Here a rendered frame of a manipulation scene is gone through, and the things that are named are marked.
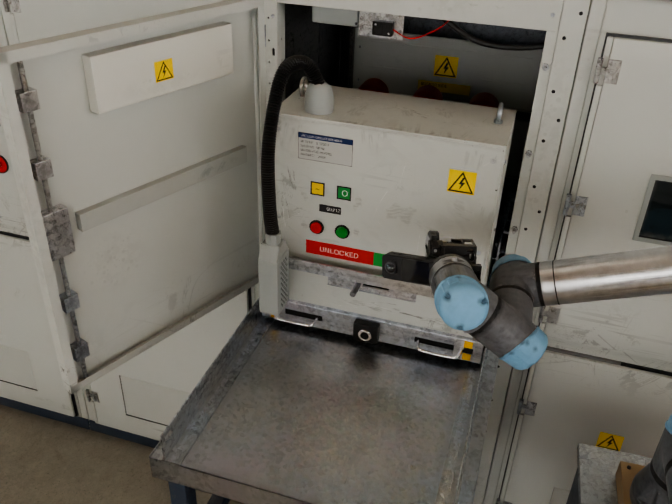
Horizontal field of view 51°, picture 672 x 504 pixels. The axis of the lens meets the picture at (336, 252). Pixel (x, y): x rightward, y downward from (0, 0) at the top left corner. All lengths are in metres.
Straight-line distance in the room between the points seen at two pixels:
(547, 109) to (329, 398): 0.77
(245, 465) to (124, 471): 1.21
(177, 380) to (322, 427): 0.92
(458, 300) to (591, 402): 0.96
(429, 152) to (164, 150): 0.57
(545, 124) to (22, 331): 1.81
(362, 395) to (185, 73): 0.78
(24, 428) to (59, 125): 1.65
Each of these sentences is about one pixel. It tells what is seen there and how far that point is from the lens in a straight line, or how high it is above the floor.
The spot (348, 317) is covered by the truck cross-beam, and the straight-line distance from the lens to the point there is 1.66.
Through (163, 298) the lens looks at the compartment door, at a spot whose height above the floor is 0.93.
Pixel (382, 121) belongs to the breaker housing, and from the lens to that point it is 1.47.
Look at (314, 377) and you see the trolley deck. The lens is 1.60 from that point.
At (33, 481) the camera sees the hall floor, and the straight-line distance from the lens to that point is 2.67.
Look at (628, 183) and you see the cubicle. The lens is 1.61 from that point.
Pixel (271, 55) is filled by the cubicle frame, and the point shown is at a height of 1.45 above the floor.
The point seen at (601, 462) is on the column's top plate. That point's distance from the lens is 1.69.
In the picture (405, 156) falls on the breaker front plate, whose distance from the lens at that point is 1.44.
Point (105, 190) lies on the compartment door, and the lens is 1.51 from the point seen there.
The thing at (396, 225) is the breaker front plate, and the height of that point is 1.18.
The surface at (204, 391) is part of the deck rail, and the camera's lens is 1.54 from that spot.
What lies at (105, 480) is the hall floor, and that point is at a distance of 2.60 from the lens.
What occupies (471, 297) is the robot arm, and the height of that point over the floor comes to 1.33.
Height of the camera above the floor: 1.92
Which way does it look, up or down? 32 degrees down
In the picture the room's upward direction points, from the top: 2 degrees clockwise
